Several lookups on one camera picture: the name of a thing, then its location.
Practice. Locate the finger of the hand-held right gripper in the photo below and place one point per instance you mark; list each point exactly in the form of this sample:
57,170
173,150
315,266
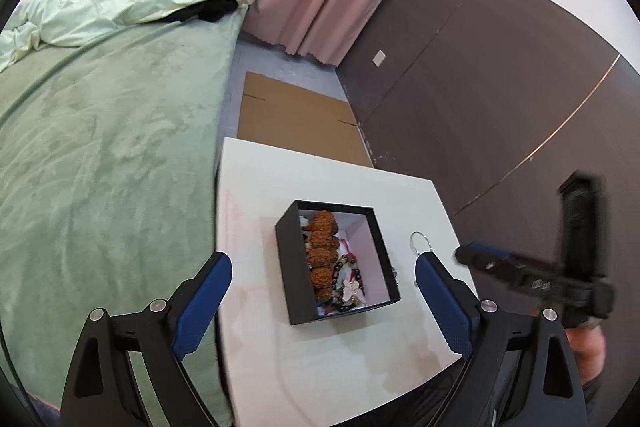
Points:
487,259

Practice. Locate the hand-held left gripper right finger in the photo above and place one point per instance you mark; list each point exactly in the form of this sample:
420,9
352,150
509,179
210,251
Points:
445,307

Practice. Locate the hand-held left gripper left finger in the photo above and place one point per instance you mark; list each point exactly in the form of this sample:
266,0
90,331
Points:
202,307

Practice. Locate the white butterfly hair clip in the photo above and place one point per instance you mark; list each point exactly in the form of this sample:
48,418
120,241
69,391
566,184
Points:
350,291

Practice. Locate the black square gift box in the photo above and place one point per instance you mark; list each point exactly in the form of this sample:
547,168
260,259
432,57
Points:
295,277

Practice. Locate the person's right hand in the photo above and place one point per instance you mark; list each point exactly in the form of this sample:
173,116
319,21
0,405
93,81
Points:
587,352

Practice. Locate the white low table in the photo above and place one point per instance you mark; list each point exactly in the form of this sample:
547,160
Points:
325,177

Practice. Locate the green bed blanket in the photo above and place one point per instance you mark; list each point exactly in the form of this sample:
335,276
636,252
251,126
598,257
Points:
100,157

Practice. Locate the flat brown cardboard sheet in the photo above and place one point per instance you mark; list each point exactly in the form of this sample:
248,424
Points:
300,117

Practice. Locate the white wall socket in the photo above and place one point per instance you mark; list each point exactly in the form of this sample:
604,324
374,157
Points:
380,57

